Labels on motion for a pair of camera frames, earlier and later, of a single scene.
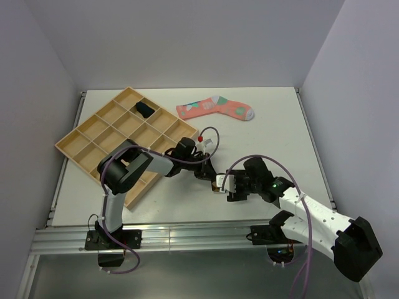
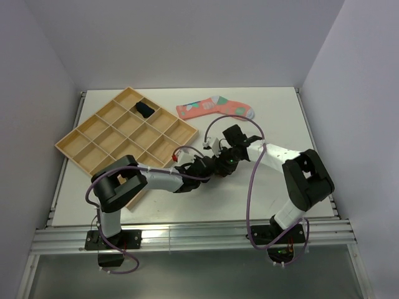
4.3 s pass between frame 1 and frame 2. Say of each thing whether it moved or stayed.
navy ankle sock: stayed
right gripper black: moved
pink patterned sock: stayed
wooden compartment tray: stayed
